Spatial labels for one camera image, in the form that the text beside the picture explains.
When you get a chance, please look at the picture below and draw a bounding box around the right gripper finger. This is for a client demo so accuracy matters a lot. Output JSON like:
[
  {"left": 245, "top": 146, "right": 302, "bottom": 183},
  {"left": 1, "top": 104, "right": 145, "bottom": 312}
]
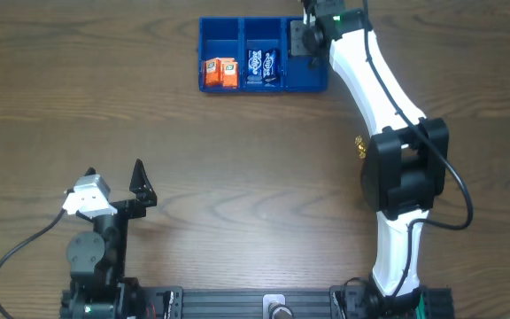
[{"left": 289, "top": 19, "right": 313, "bottom": 58}]

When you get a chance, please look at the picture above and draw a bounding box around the blue tray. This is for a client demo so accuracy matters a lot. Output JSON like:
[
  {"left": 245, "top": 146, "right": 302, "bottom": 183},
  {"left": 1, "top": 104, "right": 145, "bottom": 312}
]
[{"left": 197, "top": 15, "right": 329, "bottom": 94}]

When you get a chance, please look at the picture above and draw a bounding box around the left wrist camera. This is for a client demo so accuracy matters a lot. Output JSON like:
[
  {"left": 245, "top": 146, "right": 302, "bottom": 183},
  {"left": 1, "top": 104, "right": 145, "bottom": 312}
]
[{"left": 62, "top": 174, "right": 118, "bottom": 219}]

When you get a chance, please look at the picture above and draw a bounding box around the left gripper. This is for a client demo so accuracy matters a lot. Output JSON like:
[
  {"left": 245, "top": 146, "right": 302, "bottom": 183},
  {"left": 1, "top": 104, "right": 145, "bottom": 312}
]
[{"left": 84, "top": 158, "right": 158, "bottom": 221}]

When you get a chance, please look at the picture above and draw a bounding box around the blue candy pack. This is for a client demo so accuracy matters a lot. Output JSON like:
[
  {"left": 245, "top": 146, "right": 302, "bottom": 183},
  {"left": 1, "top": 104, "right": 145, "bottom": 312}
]
[
  {"left": 262, "top": 47, "right": 282, "bottom": 84},
  {"left": 246, "top": 48, "right": 264, "bottom": 85}
]

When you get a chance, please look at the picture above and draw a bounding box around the mounting rail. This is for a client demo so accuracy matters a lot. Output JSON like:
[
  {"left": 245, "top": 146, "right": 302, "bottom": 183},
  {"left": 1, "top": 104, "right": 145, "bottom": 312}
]
[{"left": 59, "top": 286, "right": 455, "bottom": 319}]

